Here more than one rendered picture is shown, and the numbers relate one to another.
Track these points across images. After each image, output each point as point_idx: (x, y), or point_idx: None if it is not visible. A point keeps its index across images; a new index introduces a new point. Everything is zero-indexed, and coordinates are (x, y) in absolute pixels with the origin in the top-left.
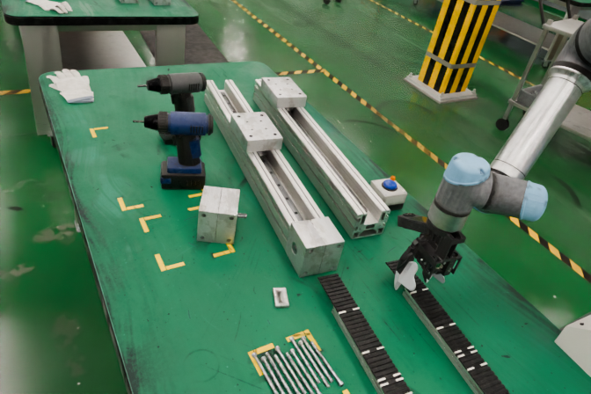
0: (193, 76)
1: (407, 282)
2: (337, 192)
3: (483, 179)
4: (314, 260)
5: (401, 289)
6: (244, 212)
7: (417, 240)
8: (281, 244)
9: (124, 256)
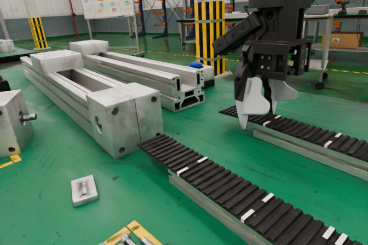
0: None
1: (256, 106)
2: (145, 76)
3: None
4: (127, 127)
5: (249, 133)
6: (46, 124)
7: (247, 45)
8: (90, 135)
9: None
